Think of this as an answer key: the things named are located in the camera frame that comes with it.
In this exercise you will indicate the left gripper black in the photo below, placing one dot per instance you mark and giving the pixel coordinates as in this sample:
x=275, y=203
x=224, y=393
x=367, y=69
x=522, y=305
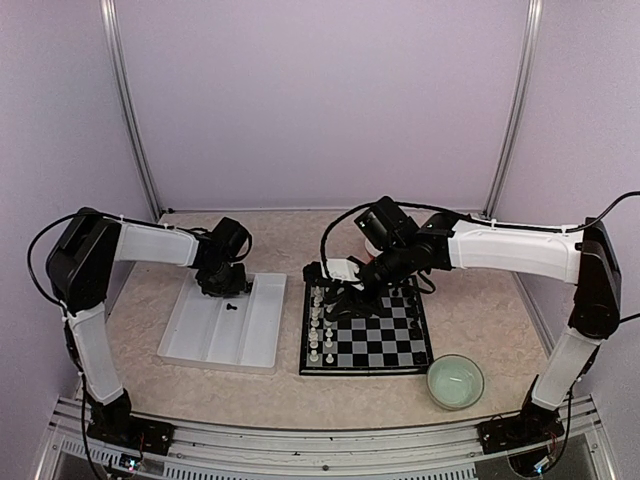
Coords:
x=238, y=285

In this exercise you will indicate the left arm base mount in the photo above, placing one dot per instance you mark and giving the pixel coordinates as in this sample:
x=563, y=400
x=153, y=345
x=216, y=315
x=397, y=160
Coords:
x=131, y=432

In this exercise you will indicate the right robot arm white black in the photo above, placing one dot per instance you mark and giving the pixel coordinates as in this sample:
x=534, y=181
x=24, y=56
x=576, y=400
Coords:
x=581, y=255

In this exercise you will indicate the left aluminium frame post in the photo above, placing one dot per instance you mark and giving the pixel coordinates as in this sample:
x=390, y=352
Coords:
x=109, y=16

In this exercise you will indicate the aluminium frame post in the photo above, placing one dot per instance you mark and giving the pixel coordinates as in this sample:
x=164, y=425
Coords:
x=517, y=105
x=109, y=16

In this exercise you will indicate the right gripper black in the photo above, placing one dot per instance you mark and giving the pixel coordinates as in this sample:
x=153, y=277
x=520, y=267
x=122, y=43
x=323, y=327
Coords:
x=358, y=303

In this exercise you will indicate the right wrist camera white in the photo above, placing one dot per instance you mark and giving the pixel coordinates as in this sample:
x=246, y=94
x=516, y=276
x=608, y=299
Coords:
x=334, y=272

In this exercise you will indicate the right aluminium frame post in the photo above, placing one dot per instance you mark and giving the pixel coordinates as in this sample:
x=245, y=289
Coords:
x=517, y=105

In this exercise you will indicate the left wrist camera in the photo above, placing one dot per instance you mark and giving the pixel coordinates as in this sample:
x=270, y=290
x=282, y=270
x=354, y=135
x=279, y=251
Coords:
x=231, y=240

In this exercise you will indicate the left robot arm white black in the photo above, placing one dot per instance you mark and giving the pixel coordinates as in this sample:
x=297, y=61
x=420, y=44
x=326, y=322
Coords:
x=79, y=268

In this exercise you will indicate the black white chessboard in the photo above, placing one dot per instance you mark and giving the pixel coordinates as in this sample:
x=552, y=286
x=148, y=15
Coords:
x=368, y=346

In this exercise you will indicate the front aluminium rail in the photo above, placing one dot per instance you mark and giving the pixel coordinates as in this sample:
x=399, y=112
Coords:
x=449, y=450

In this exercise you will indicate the white plastic compartment tray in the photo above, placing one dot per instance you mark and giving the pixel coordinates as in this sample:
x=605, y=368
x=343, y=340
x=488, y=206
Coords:
x=201, y=333

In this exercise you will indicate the green glass bowl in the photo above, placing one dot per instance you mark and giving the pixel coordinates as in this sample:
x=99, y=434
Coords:
x=455, y=382

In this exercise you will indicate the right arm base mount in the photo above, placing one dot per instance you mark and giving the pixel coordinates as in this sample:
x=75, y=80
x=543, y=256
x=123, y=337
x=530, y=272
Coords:
x=527, y=427

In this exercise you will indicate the red white bowl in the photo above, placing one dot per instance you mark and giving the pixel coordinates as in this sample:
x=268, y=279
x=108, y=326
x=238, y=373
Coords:
x=372, y=252

